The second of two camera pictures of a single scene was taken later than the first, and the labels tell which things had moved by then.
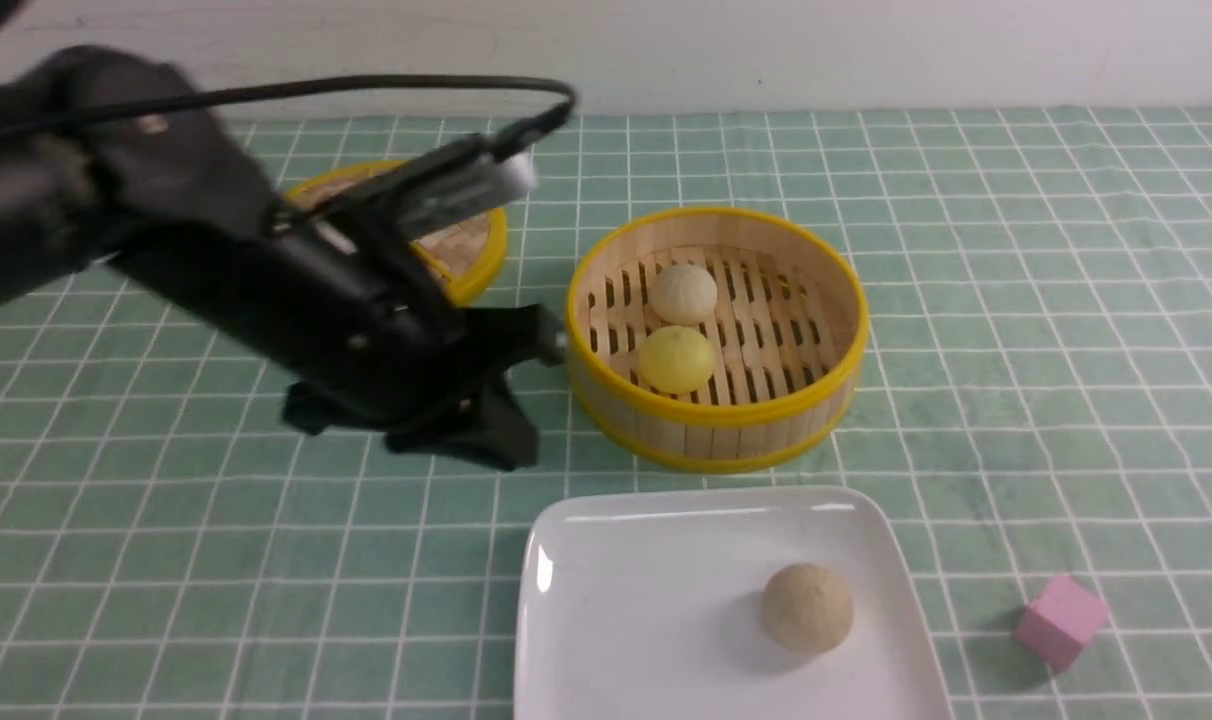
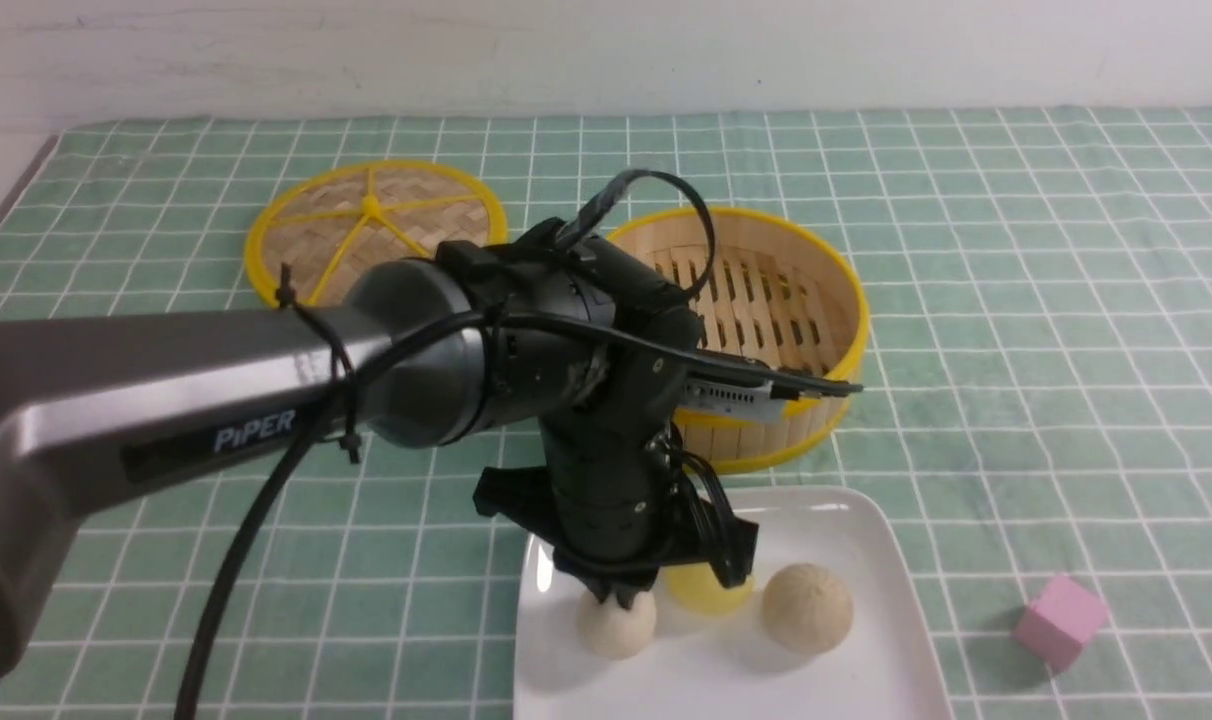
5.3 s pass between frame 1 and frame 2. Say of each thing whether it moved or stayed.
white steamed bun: moved
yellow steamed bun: moved
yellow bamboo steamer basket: stayed
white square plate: stayed
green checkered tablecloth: stayed
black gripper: moved
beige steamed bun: stayed
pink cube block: stayed
